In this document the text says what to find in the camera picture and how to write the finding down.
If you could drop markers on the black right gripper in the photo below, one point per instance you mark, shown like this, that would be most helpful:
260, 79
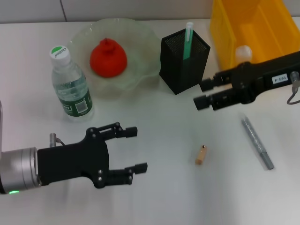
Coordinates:
262, 77

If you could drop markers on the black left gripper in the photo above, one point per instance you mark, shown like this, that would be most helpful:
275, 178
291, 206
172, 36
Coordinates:
72, 159

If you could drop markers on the green utility knife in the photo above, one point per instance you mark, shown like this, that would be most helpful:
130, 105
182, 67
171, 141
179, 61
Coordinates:
188, 42

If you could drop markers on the white paper ball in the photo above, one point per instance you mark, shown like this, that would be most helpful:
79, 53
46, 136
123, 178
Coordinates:
243, 53

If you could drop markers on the small wooden usb stick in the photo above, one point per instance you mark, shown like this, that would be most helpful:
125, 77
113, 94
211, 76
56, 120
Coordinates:
200, 155

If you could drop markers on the grey marker pen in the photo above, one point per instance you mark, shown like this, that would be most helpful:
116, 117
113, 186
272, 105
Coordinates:
255, 140

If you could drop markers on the clear green-label water bottle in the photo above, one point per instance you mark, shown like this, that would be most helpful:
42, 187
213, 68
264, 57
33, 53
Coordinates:
72, 93

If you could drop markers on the black mesh pen holder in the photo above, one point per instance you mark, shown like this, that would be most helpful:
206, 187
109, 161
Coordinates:
173, 70

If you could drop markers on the green glass fruit plate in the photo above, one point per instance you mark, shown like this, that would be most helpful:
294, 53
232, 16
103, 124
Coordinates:
140, 47

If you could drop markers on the yellow plastic storage bin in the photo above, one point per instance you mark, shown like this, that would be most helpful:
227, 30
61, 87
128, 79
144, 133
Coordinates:
257, 28

